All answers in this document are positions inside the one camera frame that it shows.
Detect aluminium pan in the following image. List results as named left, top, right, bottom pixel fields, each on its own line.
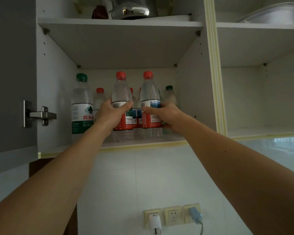
left=235, top=2, right=294, bottom=25

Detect grey cabinet door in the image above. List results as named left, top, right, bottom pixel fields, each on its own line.
left=0, top=0, right=39, bottom=177

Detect red-cap water bottle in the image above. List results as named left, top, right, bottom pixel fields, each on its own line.
left=111, top=71, right=134, bottom=143
left=140, top=71, right=163, bottom=140
left=94, top=88, right=106, bottom=115
left=130, top=87, right=138, bottom=129

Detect dark red object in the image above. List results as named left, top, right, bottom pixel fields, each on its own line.
left=92, top=5, right=109, bottom=19

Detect large green-cap water bottle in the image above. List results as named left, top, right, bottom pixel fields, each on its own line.
left=71, top=73, right=95, bottom=144

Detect person's left forearm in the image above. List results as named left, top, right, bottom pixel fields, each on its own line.
left=0, top=118, right=114, bottom=235

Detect white plug adapter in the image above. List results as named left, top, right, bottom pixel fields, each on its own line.
left=149, top=214, right=162, bottom=235

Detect metal cabinet door hinge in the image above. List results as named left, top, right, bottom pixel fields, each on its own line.
left=23, top=100, right=57, bottom=128

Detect blue plug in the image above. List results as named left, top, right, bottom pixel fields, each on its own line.
left=189, top=207, right=203, bottom=224

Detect person's left hand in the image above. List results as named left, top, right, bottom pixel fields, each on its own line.
left=96, top=99, right=134, bottom=134

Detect white wall cabinet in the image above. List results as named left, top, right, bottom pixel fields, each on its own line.
left=36, top=0, right=294, bottom=159

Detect person's right forearm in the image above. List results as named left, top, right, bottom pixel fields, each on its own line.
left=171, top=116, right=294, bottom=235

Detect stainless steel pot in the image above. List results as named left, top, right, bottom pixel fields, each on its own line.
left=110, top=0, right=160, bottom=20

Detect small green-cap water bottle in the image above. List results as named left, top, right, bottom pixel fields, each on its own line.
left=163, top=86, right=178, bottom=107

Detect person's right hand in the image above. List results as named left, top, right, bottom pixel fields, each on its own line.
left=142, top=103, right=188, bottom=133

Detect cream wall socket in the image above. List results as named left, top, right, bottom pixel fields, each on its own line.
left=183, top=203, right=201, bottom=224
left=164, top=206, right=182, bottom=227
left=144, top=209, right=162, bottom=229

